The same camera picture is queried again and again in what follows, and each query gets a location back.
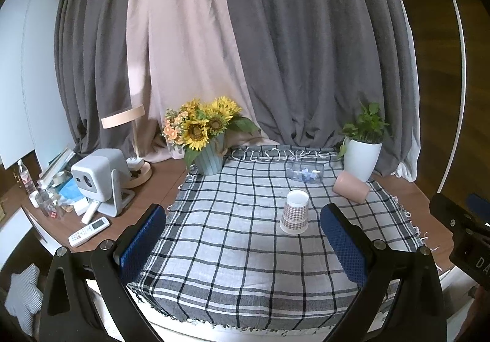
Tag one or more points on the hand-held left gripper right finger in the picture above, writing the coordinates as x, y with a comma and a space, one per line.
344, 250

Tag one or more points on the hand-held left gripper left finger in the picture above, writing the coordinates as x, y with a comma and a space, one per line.
141, 248

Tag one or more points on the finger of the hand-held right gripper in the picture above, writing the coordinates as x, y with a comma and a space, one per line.
480, 203
446, 211

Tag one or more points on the patterned paper cup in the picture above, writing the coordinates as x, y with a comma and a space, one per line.
294, 213

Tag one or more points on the person's right forearm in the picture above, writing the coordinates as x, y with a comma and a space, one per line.
480, 315

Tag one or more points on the pink cup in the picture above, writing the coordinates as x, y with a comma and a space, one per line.
351, 188

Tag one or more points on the white remote with buttons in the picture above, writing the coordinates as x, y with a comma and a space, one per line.
88, 231

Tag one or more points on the small white remote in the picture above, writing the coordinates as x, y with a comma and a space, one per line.
90, 211

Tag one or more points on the white projector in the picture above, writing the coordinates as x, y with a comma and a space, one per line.
95, 177

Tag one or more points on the clear plastic container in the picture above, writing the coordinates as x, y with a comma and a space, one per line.
305, 172

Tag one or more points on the checked tablecloth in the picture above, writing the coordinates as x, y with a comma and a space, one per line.
229, 250

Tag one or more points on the blue packet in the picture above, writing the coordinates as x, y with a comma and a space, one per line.
71, 190

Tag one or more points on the white plant pot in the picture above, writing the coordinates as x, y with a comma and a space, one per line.
361, 158

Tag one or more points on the glass jar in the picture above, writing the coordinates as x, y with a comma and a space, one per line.
51, 204

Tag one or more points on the tape roll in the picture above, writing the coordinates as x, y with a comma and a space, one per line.
59, 178

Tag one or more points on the ribbed blue vase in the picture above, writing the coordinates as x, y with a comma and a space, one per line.
209, 160

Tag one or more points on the green leafy plant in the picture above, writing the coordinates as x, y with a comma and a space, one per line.
367, 125

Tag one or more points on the small white bottle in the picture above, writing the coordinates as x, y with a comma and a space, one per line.
34, 199

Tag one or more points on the white framed board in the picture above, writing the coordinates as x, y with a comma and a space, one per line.
57, 164

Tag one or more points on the white sheer curtain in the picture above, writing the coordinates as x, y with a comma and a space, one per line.
409, 97

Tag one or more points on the striped star pillow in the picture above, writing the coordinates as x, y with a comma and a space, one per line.
23, 298

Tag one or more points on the white desk lamp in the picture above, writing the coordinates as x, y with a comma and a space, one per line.
124, 116

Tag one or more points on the sunflower bouquet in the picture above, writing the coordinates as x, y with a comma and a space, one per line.
199, 123

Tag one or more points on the clear water bottle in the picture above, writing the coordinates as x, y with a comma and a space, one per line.
23, 175

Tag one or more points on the grey curtain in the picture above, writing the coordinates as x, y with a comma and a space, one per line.
314, 39
92, 58

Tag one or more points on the white cabinet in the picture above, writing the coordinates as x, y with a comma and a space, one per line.
23, 77

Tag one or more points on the pink curtain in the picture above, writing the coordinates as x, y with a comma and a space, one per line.
180, 39

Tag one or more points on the white curved rail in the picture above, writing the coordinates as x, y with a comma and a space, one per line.
459, 58

